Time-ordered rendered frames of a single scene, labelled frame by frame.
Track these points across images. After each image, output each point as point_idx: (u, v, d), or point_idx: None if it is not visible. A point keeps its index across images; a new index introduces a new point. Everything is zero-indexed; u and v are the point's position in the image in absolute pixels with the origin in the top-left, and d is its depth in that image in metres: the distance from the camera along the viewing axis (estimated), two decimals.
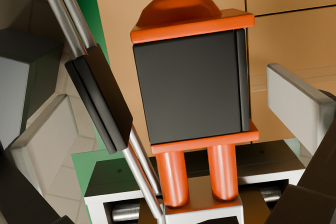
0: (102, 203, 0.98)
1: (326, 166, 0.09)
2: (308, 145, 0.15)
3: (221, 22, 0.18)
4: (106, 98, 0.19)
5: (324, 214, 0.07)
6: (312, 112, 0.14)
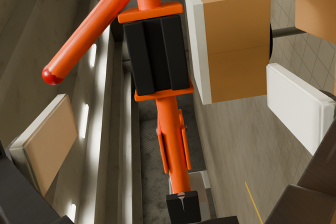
0: None
1: (326, 166, 0.09)
2: (308, 145, 0.15)
3: None
4: None
5: (324, 214, 0.07)
6: (312, 112, 0.14)
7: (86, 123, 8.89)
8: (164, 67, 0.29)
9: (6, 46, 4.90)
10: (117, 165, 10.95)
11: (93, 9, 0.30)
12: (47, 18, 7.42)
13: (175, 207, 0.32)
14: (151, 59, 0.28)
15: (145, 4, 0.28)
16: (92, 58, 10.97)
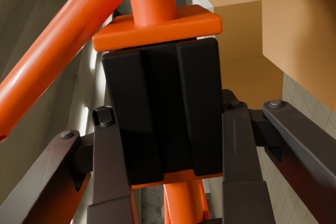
0: None
1: (237, 158, 0.10)
2: None
3: None
4: None
5: (263, 198, 0.08)
6: None
7: (85, 126, 8.75)
8: (181, 132, 0.15)
9: (4, 47, 4.77)
10: None
11: (52, 20, 0.17)
12: (47, 20, 7.30)
13: None
14: (156, 118, 0.15)
15: (148, 15, 0.14)
16: (92, 60, 10.84)
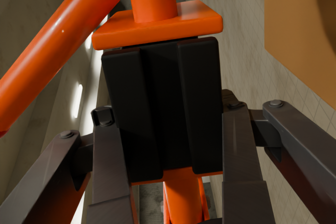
0: None
1: (237, 158, 0.10)
2: None
3: None
4: None
5: (263, 198, 0.08)
6: None
7: (79, 103, 8.51)
8: (181, 131, 0.15)
9: None
10: None
11: (51, 16, 0.17)
12: None
13: None
14: (156, 117, 0.15)
15: (148, 13, 0.14)
16: (88, 40, 10.60)
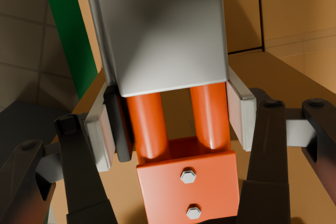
0: None
1: (265, 158, 0.10)
2: (239, 136, 0.16)
3: None
4: None
5: (283, 200, 0.08)
6: (238, 106, 0.15)
7: None
8: None
9: None
10: None
11: None
12: None
13: (115, 137, 0.18)
14: None
15: None
16: None
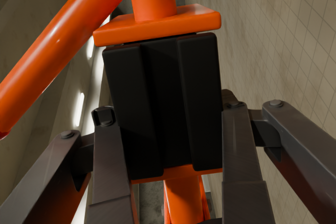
0: None
1: (237, 158, 0.10)
2: None
3: None
4: None
5: (263, 198, 0.08)
6: None
7: (81, 111, 8.50)
8: (181, 127, 0.15)
9: None
10: None
11: (54, 17, 0.17)
12: None
13: None
14: (156, 113, 0.15)
15: (148, 11, 0.14)
16: (89, 49, 10.65)
